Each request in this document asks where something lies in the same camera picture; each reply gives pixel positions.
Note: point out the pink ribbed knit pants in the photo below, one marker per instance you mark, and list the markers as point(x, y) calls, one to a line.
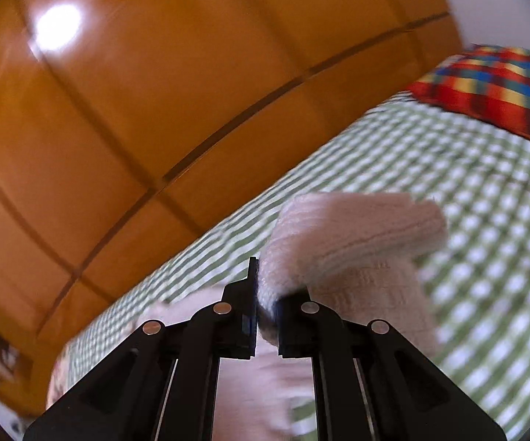
point(352, 248)

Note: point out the green checkered bed sheet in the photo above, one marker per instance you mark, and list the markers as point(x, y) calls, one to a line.
point(467, 220)

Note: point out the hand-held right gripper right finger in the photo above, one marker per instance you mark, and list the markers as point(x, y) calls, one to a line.
point(287, 317)

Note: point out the orange wooden wardrobe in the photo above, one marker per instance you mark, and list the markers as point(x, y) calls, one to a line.
point(164, 115)

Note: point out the multicoloured plaid pillow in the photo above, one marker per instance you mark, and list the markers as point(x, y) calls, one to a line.
point(494, 87)

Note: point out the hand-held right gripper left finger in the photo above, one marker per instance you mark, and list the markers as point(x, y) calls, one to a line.
point(248, 317)

